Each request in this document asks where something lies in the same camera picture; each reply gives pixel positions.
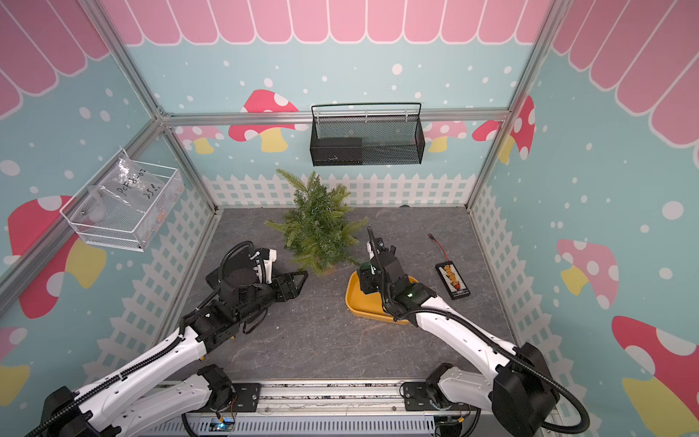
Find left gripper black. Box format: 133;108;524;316
237;272;309;324

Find small green christmas tree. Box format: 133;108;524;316
266;169;368;276

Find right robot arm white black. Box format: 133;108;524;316
357;234;592;436

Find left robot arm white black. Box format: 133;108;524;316
30;268;309;436

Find black flat box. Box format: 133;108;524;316
206;241;286;303

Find yellow plastic tray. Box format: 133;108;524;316
345;271;411;325

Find black box in mesh basket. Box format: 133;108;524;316
309;138;363;167

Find clear plastic bag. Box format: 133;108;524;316
82;153;172;231

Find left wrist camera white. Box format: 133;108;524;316
249;248;277;284

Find black charging board with wire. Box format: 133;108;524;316
428;233;471;300

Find black wire mesh basket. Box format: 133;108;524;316
311;102;426;166

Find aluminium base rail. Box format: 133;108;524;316
111;380;507;436

